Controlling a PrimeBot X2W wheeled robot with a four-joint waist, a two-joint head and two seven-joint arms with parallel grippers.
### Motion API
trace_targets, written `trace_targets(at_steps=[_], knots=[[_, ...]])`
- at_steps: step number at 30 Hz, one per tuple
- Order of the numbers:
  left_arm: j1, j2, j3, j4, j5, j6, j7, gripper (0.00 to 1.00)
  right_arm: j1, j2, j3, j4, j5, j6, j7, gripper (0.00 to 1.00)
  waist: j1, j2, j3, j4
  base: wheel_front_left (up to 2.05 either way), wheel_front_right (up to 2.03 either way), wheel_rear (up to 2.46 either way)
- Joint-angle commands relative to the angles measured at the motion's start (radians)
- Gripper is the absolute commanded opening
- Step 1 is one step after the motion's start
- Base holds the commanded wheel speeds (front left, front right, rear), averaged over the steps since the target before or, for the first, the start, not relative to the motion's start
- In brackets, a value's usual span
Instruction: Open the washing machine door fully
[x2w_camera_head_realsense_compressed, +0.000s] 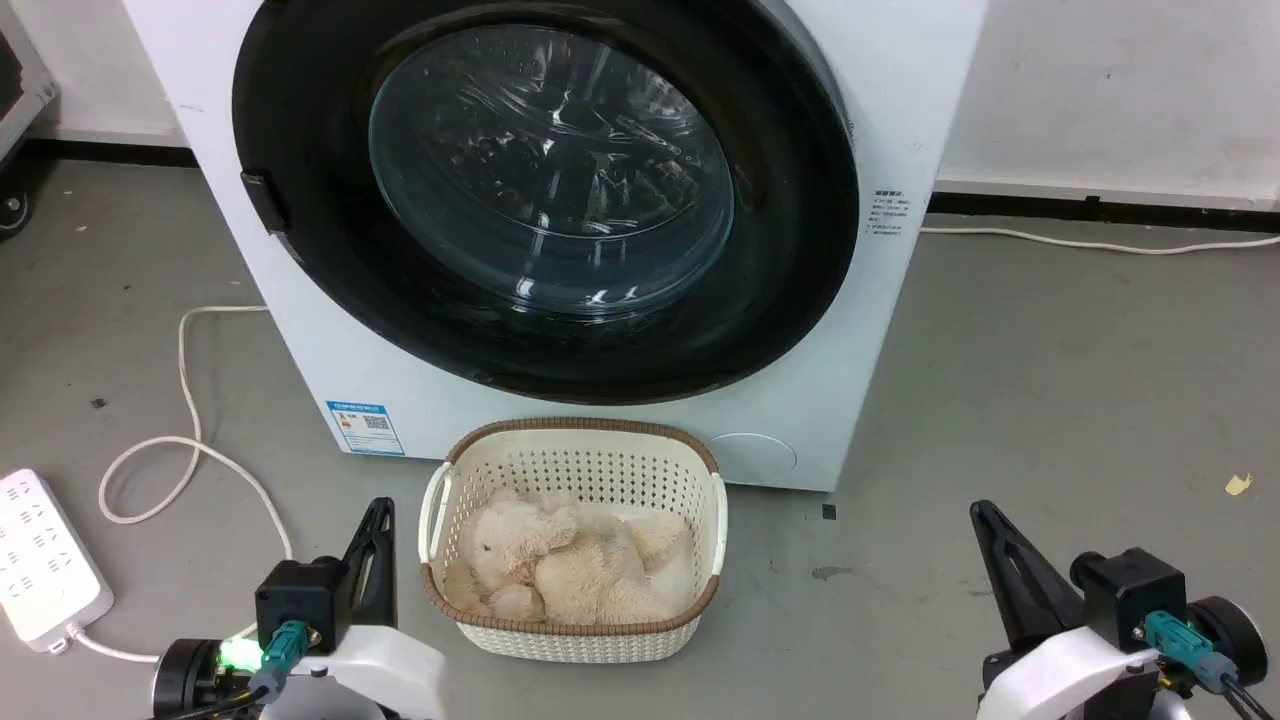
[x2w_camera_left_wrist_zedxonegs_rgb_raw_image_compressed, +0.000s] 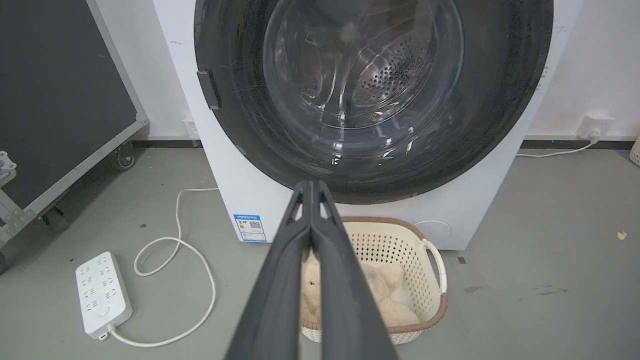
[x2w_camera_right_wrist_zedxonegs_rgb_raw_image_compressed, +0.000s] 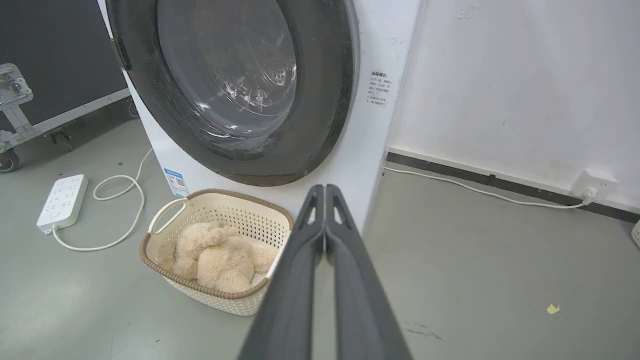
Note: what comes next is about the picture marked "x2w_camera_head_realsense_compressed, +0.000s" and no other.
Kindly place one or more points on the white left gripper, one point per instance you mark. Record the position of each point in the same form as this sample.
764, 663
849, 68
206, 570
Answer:
390, 670

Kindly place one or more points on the white front-load washing machine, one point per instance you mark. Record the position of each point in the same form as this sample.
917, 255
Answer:
900, 90

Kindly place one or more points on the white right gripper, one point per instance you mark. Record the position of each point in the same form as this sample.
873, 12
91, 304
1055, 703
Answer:
1070, 675

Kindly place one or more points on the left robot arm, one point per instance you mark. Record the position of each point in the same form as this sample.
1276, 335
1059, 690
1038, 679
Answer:
185, 678

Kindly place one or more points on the black round glass washer door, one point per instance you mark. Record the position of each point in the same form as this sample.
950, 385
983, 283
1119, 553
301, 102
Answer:
320, 200

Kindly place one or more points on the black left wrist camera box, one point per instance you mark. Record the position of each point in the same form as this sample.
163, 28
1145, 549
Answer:
300, 600

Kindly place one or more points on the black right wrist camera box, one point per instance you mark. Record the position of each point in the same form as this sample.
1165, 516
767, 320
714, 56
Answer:
1130, 595

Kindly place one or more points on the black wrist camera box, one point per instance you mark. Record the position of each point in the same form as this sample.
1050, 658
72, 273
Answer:
300, 600
1130, 595

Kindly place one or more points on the cream perforated laundry basket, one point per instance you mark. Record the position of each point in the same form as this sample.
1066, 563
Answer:
580, 465

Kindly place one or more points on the grey wheeled cart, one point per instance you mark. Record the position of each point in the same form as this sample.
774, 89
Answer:
15, 90

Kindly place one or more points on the small printed warning label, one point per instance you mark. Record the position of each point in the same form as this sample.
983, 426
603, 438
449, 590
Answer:
888, 212

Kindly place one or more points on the blue energy label sticker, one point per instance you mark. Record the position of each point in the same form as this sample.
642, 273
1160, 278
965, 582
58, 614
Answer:
364, 427

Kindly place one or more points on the beige plush toy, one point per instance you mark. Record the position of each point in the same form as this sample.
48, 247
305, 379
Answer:
570, 570

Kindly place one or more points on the white power strip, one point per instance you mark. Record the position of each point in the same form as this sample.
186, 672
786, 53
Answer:
40, 560

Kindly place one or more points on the yellow paper scrap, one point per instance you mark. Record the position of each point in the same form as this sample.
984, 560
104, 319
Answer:
1238, 485

